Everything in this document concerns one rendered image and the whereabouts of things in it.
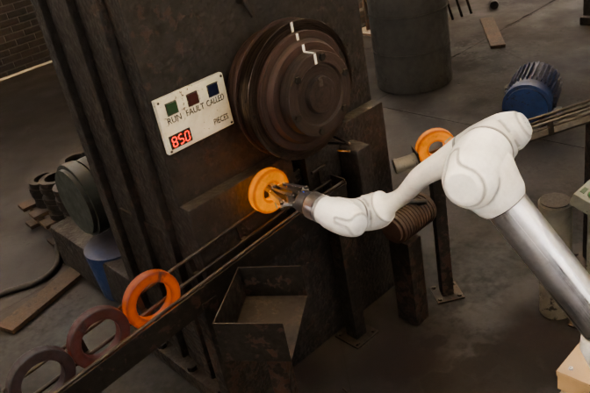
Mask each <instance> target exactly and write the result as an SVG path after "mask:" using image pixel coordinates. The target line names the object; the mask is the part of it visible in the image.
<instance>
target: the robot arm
mask: <svg viewBox="0 0 590 393"><path fill-rule="evenodd" d="M531 134H532V127H531V125H530V123H529V121H528V120H527V118H526V117H525V116H524V115H523V114H522V113H520V112H517V111H506V112H501V113H497V114H494V115H492V116H491V117H488V118H485V119H483V120H481V121H479V122H478V123H476V124H474V125H472V126H470V127H468V128H467V129H465V130H464V131H463V132H461V133H459V134H458V135H457V136H456V137H454V138H453V139H451V140H450V141H449V142H448V143H447V144H445V145H444V146H443V147H441V148H440V149H439V150H437V151H436V152H435V153H434V154H432V155H430V156H429V157H428V158H427V159H426V160H424V161H423V162H421V163H420V164H419V165H417V166H416V167H415V168H414V169H413V170H412V171H411V172H410V173H409V174H408V176H407V177H406V179H405V180H404V181H403V183H401V184H400V186H399V187H398V188H397V189H396V190H394V191H393V192H390V193H387V194H386V193H384V191H376V192H373V193H370V194H367V195H362V196H360V197H357V198H344V197H339V196H338V197H330V196H327V195H324V194H321V193H320V192H317V191H314V192H312V191H309V189H308V186H301V185H297V184H292V183H288V182H282V184H276V183H273V182H272V183H270V184H269V185H268V186H267V187H266V189H265V191H267V192H269V196H270V199H271V200H272V201H274V202H275V203H276V204H278V205H279V206H280V209H281V210H283V209H284V207H285V206H289V207H292V208H295V209H296V210H297V211H298V212H300V213H303V214H304V216H305V217H306V218H309V219H311V220H313V221H314V222H316V223H319V224H320V225H321V226H323V227H324V228H326V229H327V230H329V231H330V232H334V233H336V234H339V235H341V236H345V237H358V236H360V235H362V234H363V233H364V232H365V231H373V230H377V229H381V228H384V227H386V226H388V225H389V224H390V223H391V222H392V220H393V219H394V217H395V212H396V211H397V210H398V209H400V208H402V207H403V206H405V205H406V204H408V203H409V202H410V201H411V200H412V199H414V198H415V197H416V196H417V195H418V194H419V193H420V192H421V191H422V190H424V189H425V188H426V187H427V186H428V185H429V184H430V183H432V182H435V181H438V180H441V179H442V187H443V190H444V192H445V194H446V196H447V197H448V199H449V200H450V201H451V202H452V203H454V204H456V205H457V206H460V207H462V208H465V209H469V210H471V211H473V212H475V213H476V214H477V215H479V216H480V217H482V218H486V219H490V220H491V221H492V222H493V224H494V225H495V226H496V228H497V229H498V230H499V231H500V233H501V234H502V235H503V237H504V238H505V239H506V240H507V242H508V243H509V244H510V246H511V247H512V248H513V249H514V250H515V251H516V252H517V254H518V255H519V256H520V257H521V259H522V260H523V261H524V263H525V264H526V265H527V266H528V268H529V269H530V270H531V272H532V273H533V274H534V276H535V277H536V278H537V280H538V281H539V282H540V283H541V284H542V285H543V286H544V288H545V289H546V290H547V291H548V293H549V294H550V295H551V297H552V298H553V299H554V300H555V302H556V303H557V304H558V306H559V307H560V308H561V309H562V311H563V312H564V313H565V315H566V316H567V317H568V318H569V319H570V320H571V321H572V323H573V324H574V325H575V327H576V328H577V329H578V330H579V332H580V333H581V336H580V343H579V348H580V351H581V353H582V354H583V356H584V358H585V360H586V363H587V365H588V367H589V368H590V275H589V274H588V272H587V271H586V270H585V268H584V267H583V266H582V264H581V263H580V262H579V260H578V259H577V258H576V257H575V255H574V254H573V253H572V251H571V250H570V249H569V248H568V246H567V245H566V244H565V243H564V241H562V239H561V238H560V237H559V236H558V234H557V233H556V232H555V230H554V229H553V228H552V226H551V225H550V224H549V222H548V221H547V220H546V219H545V217H544V216H543V215H542V213H541V212H540V211H539V210H538V209H537V208H536V206H535V205H534V204H533V203H532V201H531V200H530V199H529V197H528V196H527V195H526V194H525V184H524V181H523V180H522V177H521V175H520V173H519V170H518V168H517V167H516V164H515V162H514V158H515V156H516V155H517V154H518V151H519V150H521V149H523V148H524V147H525V146H526V145H527V144H528V142H529V141H530V139H531ZM286 186H287V187H286Z"/></svg>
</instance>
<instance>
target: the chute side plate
mask: <svg viewBox="0 0 590 393"><path fill-rule="evenodd" d="M327 196H330V197H344V198H348V196H347V190H346V185H345V183H344V184H343V185H341V186H340V187H338V188H337V189H335V190H333V191H331V192H330V193H328V194H327ZM317 224H318V223H316V222H314V221H313V220H311V219H309V218H306V217H305V216H304V214H303V213H299V214H298V215H297V216H295V217H294V218H292V219H291V220H290V221H288V222H287V223H286V224H284V225H283V226H281V227H280V228H279V229H277V230H276V231H275V232H273V233H272V234H271V235H270V236H269V237H267V238H266V239H264V240H263V241H262V242H260V243H259V244H258V245H256V246H255V247H253V248H252V249H251V250H249V251H248V252H247V253H245V254H244V255H243V256H242V257H241V258H239V259H238V260H237V261H235V262H234V263H232V264H231V265H230V266H228V267H227V268H225V269H224V270H223V271H221V272H220V273H219V274H217V275H216V276H214V277H213V278H212V279H211V280H210V281H209V282H207V283H206V284H205V285H203V286H202V287H201V288H199V289H198V290H196V291H195V292H194V293H192V294H191V295H190V296H188V297H187V298H185V299H184V300H183V301H182V302H181V303H180V304H178V305H177V306H175V307H174V308H173V309H171V310H170V311H168V312H167V313H166V314H164V315H163V316H162V317H160V318H159V319H157V320H156V321H155V322H154V323H153V324H152V325H150V326H149V327H147V328H146V329H145V330H143V331H142V332H140V333H139V334H138V335H136V336H135V337H134V338H132V339H131V340H129V341H128V342H127V343H125V345H124V346H122V347H121V348H119V349H118V350H117V351H115V352H114V353H113V354H111V355H110V356H108V357H107V358H106V359H104V360H103V361H102V362H100V363H99V364H98V365H96V366H95V367H94V368H93V369H91V370H90V371H89V372H87V373H86V374H85V375H83V376H82V377H80V378H79V379H78V380H76V381H75V382H74V383H72V384H71V385H70V386H68V387H67V388H66V389H65V390H64V391H62V392H61V393H100V392H102V391H103V390H104V389H106V388H107V387H108V386H110V385H111V384H112V383H113V382H115V381H116V380H118V379H119V378H120V377H121V376H122V375H123V374H125V373H126V372H127V371H128V370H130V369H131V368H133V367H134V366H135V365H136V364H138V363H139V362H140V361H142V360H143V359H144V358H146V357H147V356H148V355H150V354H151V353H152V352H153V351H154V350H155V349H157V348H158V347H159V346H161V345H162V344H163V343H165V342H166V341H167V340H168V339H170V338H171V337H173V336H174V335H175V334H176V333H178V332H179V331H181V330H182V329H183V328H184V327H185V326H187V325H188V324H189V323H190V322H191V321H193V320H194V319H195V318H197V317H198V316H199V315H201V314H202V313H203V312H204V310H203V306H202V304H204V303H205V302H207V301H208V300H210V299H211V298H213V297H214V296H217V298H218V301H219V300H220V299H221V298H222V297H224V296H225V294H226V293H227V290H228V288H229V285H230V283H231V281H232V280H233V278H234V274H235V272H236V270H237V268H238V267H262V266H264V265H265V264H266V263H267V262H269V261H270V260H272V259H273V258H274V257H275V256H277V255H278V254H280V253H281V252H282V251H283V250H285V249H286V248H287V247H288V246H289V245H290V244H292V243H293V242H294V241H295V240H297V239H298V238H300V237H301V236H302V235H303V234H305V233H306V232H308V231H309V230H310V229H311V228H313V227H314V226H316V225H317Z"/></svg>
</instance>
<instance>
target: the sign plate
mask: <svg viewBox="0 0 590 393"><path fill-rule="evenodd" d="M214 83H217V85H218V90H219V93H218V94H216V95H214V96H210V95H209V91H208V88H207V86H209V85H212V84H214ZM196 91H197V94H198V101H199V103H196V104H193V105H192V106H190V105H189V101H188V97H187V96H188V95H189V94H191V93H193V92H196ZM174 101H176V105H177V109H178V112H177V113H174V114H172V115H170V116H169V114H168V112H167V108H166V104H170V103H172V102H174ZM151 102H152V105H153V108H154V111H155V116H156V120H157V123H158V126H159V129H160V132H161V136H162V141H163V144H164V147H165V150H166V153H167V154H168V155H172V154H174V153H176V152H178V151H180V150H182V149H184V148H186V147H188V146H190V145H192V144H194V143H196V142H198V141H200V140H202V139H204V138H206V137H208V136H210V135H212V134H214V133H216V132H218V131H220V130H222V129H224V128H226V127H228V126H230V125H232V124H233V123H234V121H233V117H232V113H231V109H230V105H229V102H228V98H227V91H226V87H225V83H224V79H223V75H222V73H220V72H217V73H215V74H213V75H209V76H207V77H206V78H203V79H201V80H199V81H197V82H194V83H192V84H189V85H187V86H185V87H183V88H181V89H178V90H175V91H173V92H171V93H169V94H167V95H165V96H161V97H159V98H157V99H155V100H153V101H151ZM186 131H189V132H190V134H189V133H188V132H186ZM180 133H181V135H178V134H180ZM184 133H185V135H186V136H184ZM175 136H176V138H177V140H176V138H174V139H173V142H172V138H173V137H175ZM178 136H179V139H178ZM190 136H191V140H189V141H187V140H188V139H190ZM185 137H186V138H185ZM183 139H184V143H183ZM186 139H187V140H186ZM174 141H178V144H177V142H175V143H174ZM173 143H174V145H175V146H177V147H175V146H173ZM181 143H183V144H182V145H181Z"/></svg>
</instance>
